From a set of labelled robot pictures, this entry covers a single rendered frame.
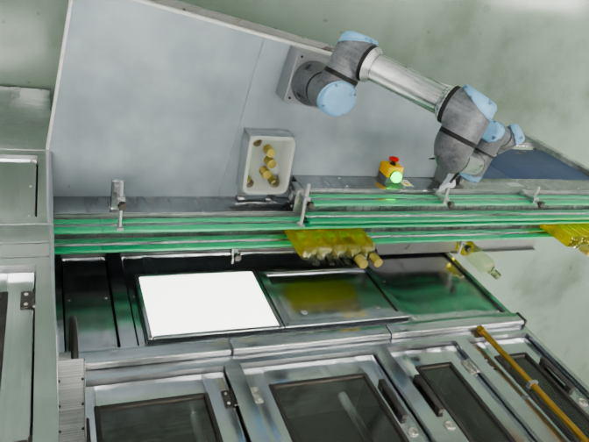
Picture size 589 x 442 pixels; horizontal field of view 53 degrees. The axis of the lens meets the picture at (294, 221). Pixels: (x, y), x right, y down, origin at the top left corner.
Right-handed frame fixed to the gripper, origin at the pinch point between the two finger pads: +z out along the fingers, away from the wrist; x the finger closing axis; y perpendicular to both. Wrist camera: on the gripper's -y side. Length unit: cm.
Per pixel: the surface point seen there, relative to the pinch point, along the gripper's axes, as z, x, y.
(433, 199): 7.2, -3.9, 11.2
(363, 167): 23.4, 12.0, -9.5
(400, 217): 18.3, -9.8, 1.4
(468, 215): 3.2, -6.7, 32.0
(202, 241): 63, -18, -63
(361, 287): 33, -37, -14
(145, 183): 69, 2, -82
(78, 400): 48, -80, -117
